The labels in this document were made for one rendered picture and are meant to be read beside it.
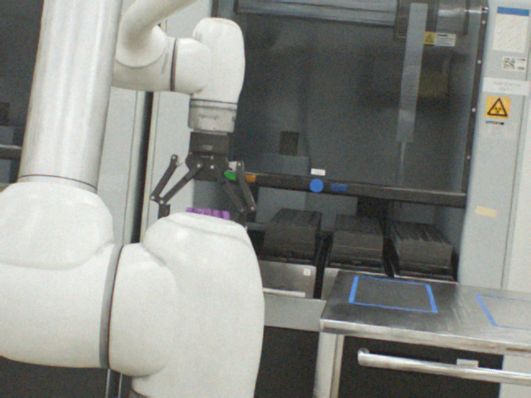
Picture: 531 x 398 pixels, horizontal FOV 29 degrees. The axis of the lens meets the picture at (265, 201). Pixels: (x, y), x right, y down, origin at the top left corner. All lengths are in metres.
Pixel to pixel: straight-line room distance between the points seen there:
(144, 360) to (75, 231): 0.17
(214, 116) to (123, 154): 0.51
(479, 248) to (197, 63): 0.81
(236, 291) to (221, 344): 0.06
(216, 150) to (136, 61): 0.22
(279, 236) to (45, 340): 1.15
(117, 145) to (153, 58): 0.53
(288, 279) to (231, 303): 1.04
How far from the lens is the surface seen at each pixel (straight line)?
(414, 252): 2.32
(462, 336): 1.54
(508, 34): 2.36
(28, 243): 1.24
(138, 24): 1.81
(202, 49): 1.91
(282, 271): 2.25
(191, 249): 1.21
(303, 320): 2.27
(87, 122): 1.31
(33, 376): 2.40
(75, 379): 2.37
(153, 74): 1.90
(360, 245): 2.32
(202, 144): 1.92
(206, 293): 1.21
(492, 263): 2.36
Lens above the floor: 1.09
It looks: 4 degrees down
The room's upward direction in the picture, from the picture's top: 6 degrees clockwise
